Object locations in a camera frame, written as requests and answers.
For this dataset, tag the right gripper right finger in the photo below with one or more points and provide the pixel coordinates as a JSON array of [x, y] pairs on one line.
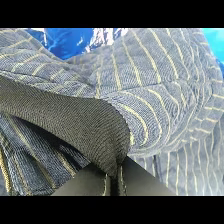
[[143, 181]]

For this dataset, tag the blue striped shirt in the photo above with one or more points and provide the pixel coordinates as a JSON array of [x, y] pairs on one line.
[[156, 86]]

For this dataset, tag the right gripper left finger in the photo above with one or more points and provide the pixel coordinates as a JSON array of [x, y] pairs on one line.
[[85, 185]]

